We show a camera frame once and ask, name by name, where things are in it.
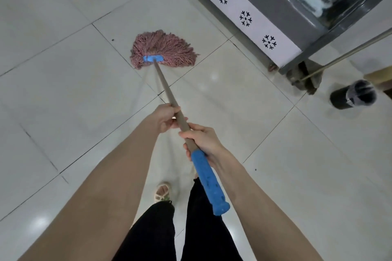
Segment person's left hand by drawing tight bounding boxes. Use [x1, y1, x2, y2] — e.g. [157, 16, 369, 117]
[149, 102, 189, 134]

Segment person's right hand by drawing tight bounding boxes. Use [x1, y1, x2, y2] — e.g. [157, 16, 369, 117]
[178, 123, 229, 169]

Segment pink string mop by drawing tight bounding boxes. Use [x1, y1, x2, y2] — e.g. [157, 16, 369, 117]
[130, 30, 231, 217]

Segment grey dustpan with yellow-tipped handle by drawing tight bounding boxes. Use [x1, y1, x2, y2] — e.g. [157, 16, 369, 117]
[286, 36, 392, 95]

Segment grey broom with yellow cap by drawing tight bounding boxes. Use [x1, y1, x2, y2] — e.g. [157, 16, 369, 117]
[300, 27, 392, 95]

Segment person's right forearm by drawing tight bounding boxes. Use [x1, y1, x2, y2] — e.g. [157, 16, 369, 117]
[211, 150, 324, 261]

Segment person's left forearm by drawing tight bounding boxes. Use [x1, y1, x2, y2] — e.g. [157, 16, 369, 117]
[18, 120, 160, 261]

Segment person's left beige sandal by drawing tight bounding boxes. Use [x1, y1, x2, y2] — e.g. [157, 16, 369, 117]
[153, 181, 172, 203]

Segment person's black trousers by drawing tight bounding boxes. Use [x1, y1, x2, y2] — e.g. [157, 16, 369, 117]
[111, 178, 244, 261]

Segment black trash bin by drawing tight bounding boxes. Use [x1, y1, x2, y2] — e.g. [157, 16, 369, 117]
[330, 80, 378, 110]

